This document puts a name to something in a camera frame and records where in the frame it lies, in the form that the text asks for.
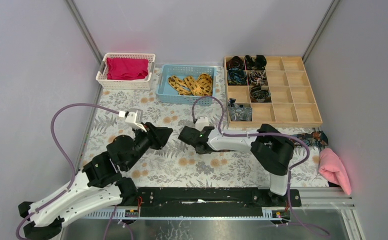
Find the dark grey rolled tie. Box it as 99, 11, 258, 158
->
250, 85, 271, 103

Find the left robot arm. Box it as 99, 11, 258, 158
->
17, 122, 173, 240

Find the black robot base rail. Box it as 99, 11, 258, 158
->
120, 187, 302, 218

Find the magenta cloth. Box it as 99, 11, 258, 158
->
106, 57, 149, 81

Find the blue floral rolled tie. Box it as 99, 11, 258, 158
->
227, 69, 247, 86

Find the grey leaf pattern tie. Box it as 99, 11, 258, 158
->
227, 98, 253, 122

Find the white plastic basket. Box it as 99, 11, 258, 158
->
96, 53, 156, 90

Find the black floral rolled tie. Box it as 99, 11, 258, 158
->
244, 54, 267, 71

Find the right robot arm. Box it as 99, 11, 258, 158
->
178, 124, 294, 206

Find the light blue plastic basket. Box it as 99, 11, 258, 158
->
156, 64, 217, 105

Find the yellow insect pattern tie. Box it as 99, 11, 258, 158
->
167, 73, 213, 97

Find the wooden compartment organizer tray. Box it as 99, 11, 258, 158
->
223, 55, 322, 128

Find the brown paisley rolled tie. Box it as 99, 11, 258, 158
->
248, 70, 268, 86

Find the dark floral pattern tie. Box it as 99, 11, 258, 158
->
294, 131, 329, 147

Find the floral patterned table mat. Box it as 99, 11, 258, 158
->
76, 66, 330, 189

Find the dark red rolled tie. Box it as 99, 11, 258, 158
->
226, 56, 245, 71

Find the pink cloth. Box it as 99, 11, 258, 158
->
318, 147, 352, 195

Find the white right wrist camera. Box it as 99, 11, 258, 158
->
195, 116, 210, 132

